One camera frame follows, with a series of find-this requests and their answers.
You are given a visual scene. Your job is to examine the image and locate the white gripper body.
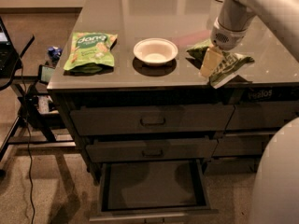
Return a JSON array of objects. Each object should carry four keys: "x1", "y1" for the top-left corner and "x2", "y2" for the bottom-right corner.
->
[{"x1": 210, "y1": 20, "x2": 246, "y2": 50}]

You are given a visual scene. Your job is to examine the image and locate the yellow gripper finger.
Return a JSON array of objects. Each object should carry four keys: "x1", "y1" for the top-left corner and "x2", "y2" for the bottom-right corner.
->
[{"x1": 200, "y1": 46, "x2": 223, "y2": 77}]

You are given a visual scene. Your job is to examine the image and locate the green jalapeno chip bag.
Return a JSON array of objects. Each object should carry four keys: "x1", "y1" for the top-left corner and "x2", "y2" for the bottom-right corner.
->
[{"x1": 187, "y1": 39, "x2": 254, "y2": 89}]

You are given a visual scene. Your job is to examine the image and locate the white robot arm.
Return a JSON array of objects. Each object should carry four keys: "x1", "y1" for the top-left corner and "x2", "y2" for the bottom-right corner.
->
[{"x1": 211, "y1": 0, "x2": 299, "y2": 224}]

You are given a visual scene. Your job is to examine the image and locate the top right drawer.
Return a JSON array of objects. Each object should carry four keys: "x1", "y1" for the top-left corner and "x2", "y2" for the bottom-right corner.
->
[{"x1": 226, "y1": 101, "x2": 299, "y2": 131}]

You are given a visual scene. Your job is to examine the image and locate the top left drawer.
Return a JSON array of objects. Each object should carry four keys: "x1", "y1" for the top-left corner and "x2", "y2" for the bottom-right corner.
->
[{"x1": 70, "y1": 105, "x2": 234, "y2": 136}]

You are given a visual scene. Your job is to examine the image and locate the middle right drawer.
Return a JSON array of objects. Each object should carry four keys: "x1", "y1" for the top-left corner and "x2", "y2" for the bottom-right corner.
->
[{"x1": 213, "y1": 132, "x2": 275, "y2": 157}]

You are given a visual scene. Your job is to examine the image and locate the middle left drawer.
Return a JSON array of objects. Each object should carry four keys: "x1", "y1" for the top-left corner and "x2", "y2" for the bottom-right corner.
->
[{"x1": 86, "y1": 138, "x2": 218, "y2": 162}]

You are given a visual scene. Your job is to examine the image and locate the dark grey drawer cabinet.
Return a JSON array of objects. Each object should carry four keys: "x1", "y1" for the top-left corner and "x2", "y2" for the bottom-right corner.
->
[{"x1": 48, "y1": 0, "x2": 299, "y2": 224}]

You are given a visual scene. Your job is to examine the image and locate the bottom right drawer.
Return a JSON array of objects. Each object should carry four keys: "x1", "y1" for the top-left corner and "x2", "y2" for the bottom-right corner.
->
[{"x1": 203, "y1": 156, "x2": 261, "y2": 175}]

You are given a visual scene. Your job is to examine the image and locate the light green dang snack bag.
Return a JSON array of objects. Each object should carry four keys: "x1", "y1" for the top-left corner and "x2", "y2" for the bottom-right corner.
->
[{"x1": 64, "y1": 32, "x2": 118, "y2": 74}]

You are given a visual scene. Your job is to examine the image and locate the open bottom drawer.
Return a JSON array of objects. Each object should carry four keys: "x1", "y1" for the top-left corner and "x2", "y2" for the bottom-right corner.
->
[{"x1": 90, "y1": 159, "x2": 218, "y2": 224}]

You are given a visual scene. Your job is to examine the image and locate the white paper bowl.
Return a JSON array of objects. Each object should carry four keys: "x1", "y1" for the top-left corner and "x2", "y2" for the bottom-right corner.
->
[{"x1": 134, "y1": 38, "x2": 178, "y2": 66}]

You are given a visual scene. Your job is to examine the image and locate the blue small object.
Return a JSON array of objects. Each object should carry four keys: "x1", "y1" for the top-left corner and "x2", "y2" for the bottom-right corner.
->
[{"x1": 48, "y1": 47, "x2": 63, "y2": 61}]

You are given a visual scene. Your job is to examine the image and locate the small dark screen device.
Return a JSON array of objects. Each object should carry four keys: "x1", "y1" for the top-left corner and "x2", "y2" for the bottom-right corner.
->
[{"x1": 38, "y1": 65, "x2": 55, "y2": 84}]

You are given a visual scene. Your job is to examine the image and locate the black side desk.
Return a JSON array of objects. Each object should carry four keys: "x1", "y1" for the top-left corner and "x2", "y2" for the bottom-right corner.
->
[{"x1": 0, "y1": 34, "x2": 73, "y2": 160}]

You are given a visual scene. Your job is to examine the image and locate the black hanging cable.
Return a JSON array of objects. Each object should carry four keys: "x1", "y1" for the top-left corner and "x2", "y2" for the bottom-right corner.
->
[{"x1": 19, "y1": 59, "x2": 37, "y2": 224}]

